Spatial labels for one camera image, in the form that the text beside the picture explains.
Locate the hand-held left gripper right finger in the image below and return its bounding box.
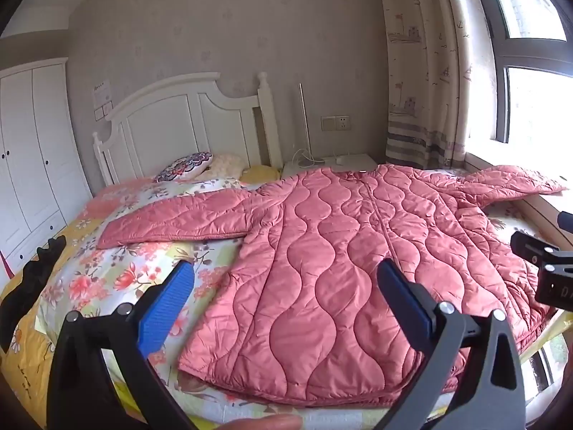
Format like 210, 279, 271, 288
371, 259, 525, 430

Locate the white wooden headboard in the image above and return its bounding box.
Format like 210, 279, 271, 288
92, 72, 284, 184

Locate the white nightstand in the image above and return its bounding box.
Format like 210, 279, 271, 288
281, 153, 377, 179

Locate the purple patterned cushion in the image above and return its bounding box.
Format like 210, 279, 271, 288
154, 151, 213, 183

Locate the white wall paper sheet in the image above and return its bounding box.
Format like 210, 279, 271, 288
92, 80, 115, 120

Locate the black cloth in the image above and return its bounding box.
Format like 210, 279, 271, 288
0, 235, 67, 354

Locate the cream pillow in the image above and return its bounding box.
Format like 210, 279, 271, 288
203, 154, 246, 180

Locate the floral bed sheet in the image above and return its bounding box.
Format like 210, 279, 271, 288
0, 175, 560, 430

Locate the yellow blanket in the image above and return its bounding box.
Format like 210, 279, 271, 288
0, 217, 108, 430

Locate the beige wall socket panel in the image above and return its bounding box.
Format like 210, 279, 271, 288
321, 115, 352, 132

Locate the dark framed window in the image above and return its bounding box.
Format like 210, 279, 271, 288
466, 0, 573, 144

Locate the pink quilted coat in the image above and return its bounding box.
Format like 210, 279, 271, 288
96, 164, 568, 408

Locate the yellow pillow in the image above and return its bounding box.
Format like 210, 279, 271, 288
241, 164, 282, 184

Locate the white stick lamp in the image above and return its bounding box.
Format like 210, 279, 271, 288
293, 83, 327, 166

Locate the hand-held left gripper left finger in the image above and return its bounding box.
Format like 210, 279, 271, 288
46, 260, 198, 430

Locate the white wardrobe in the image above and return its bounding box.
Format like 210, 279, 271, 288
0, 57, 93, 287

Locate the printed cream curtain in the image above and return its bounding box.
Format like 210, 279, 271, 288
375, 0, 500, 171

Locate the person's left hand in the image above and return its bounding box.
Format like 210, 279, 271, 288
222, 416, 303, 430

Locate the beige window sill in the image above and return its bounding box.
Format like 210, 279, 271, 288
466, 152, 573, 252

